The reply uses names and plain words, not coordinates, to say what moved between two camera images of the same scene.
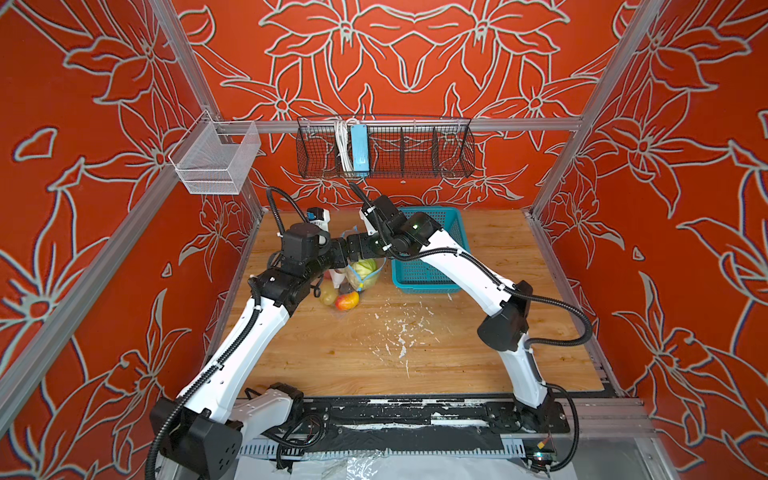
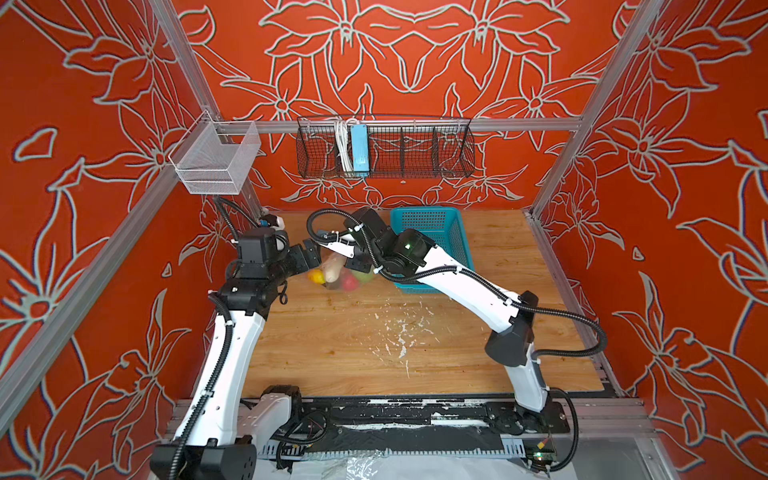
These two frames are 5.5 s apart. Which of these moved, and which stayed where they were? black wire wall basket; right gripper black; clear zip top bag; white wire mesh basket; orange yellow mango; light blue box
Moved: clear zip top bag; orange yellow mango; right gripper black
Stayed: white wire mesh basket; black wire wall basket; light blue box
